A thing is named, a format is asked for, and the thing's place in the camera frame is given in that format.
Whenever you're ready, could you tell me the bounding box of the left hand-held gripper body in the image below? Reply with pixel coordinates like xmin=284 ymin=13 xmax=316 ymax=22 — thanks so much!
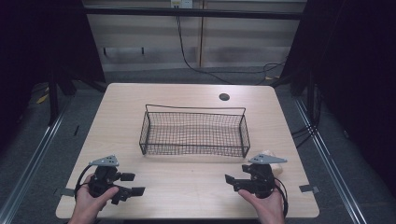
xmin=88 ymin=154 xmax=123 ymax=199

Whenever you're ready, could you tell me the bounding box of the person's right hand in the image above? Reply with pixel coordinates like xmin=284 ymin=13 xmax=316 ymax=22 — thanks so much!
xmin=237 ymin=182 xmax=286 ymax=224

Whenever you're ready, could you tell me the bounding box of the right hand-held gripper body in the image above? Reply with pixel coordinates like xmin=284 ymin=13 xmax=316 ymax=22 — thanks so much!
xmin=241 ymin=153 xmax=289 ymax=200

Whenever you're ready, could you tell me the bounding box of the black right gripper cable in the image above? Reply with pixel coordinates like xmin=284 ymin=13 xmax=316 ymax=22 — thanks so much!
xmin=274 ymin=176 xmax=290 ymax=218

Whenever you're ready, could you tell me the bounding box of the black horizontal metal bar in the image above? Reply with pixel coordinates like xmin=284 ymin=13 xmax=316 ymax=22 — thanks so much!
xmin=83 ymin=7 xmax=308 ymax=21

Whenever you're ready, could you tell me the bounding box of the black floor cables bundle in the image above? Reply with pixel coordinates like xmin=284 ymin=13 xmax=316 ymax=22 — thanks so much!
xmin=290 ymin=83 xmax=323 ymax=149

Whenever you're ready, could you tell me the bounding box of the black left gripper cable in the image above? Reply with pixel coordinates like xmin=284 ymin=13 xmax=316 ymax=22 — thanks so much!
xmin=74 ymin=164 xmax=94 ymax=196

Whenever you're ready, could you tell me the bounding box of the person's left hand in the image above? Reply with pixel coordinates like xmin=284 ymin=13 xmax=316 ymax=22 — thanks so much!
xmin=67 ymin=173 xmax=120 ymax=224

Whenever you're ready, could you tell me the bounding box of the black wire mesh basket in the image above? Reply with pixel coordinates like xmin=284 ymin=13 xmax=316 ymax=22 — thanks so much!
xmin=138 ymin=104 xmax=251 ymax=159

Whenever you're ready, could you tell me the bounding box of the grey tape strip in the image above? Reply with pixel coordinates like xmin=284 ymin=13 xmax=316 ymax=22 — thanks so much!
xmin=59 ymin=188 xmax=77 ymax=198
xmin=299 ymin=184 xmax=321 ymax=194

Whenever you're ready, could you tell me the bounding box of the black wall cable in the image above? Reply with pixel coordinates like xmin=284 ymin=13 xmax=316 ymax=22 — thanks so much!
xmin=176 ymin=15 xmax=288 ymax=86

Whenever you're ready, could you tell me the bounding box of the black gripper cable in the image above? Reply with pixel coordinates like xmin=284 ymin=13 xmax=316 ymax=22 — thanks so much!
xmin=74 ymin=164 xmax=94 ymax=196
xmin=274 ymin=176 xmax=290 ymax=218

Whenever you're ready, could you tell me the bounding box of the metal floor rail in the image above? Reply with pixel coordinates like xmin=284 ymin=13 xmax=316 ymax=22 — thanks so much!
xmin=293 ymin=97 xmax=369 ymax=224
xmin=0 ymin=94 xmax=72 ymax=224

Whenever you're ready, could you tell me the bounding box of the beige rounded object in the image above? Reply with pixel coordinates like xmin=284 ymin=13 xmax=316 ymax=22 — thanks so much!
xmin=260 ymin=149 xmax=285 ymax=175

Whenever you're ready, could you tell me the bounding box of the dark curtain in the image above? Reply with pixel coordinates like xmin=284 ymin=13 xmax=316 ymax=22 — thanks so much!
xmin=279 ymin=0 xmax=396 ymax=200
xmin=0 ymin=0 xmax=106 ymax=153

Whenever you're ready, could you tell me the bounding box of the black metal stand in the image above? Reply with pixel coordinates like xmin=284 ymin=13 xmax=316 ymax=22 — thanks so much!
xmin=46 ymin=70 xmax=61 ymax=127

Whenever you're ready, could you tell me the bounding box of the white wall socket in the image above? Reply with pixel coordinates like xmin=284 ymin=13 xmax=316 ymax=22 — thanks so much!
xmin=170 ymin=0 xmax=194 ymax=9

